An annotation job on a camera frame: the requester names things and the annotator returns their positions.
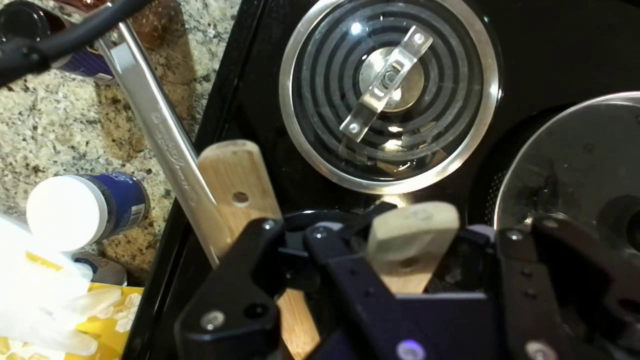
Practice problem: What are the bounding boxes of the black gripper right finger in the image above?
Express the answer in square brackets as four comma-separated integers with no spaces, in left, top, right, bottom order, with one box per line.
[497,215,640,360]

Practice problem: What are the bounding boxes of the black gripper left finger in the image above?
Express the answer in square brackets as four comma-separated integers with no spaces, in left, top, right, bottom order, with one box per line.
[175,217,415,360]

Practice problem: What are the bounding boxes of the wooden cooking stick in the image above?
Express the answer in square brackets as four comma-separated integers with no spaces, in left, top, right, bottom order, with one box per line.
[366,202,460,294]

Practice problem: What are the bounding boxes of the blue bottle with white cap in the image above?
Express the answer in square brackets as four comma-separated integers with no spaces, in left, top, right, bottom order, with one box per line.
[27,171,148,251]

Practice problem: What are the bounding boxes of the black frying pan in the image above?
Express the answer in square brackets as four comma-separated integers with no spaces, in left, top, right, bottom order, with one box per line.
[279,206,396,296]

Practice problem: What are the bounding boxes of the white and yellow box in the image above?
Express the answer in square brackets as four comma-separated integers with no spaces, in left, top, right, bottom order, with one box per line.
[0,251,142,360]

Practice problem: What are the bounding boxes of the black electric stove top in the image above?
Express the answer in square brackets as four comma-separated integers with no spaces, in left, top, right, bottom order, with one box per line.
[122,0,640,360]

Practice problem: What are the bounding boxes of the coil burner with chrome ring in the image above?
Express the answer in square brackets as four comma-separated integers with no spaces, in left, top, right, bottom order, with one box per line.
[279,0,501,194]

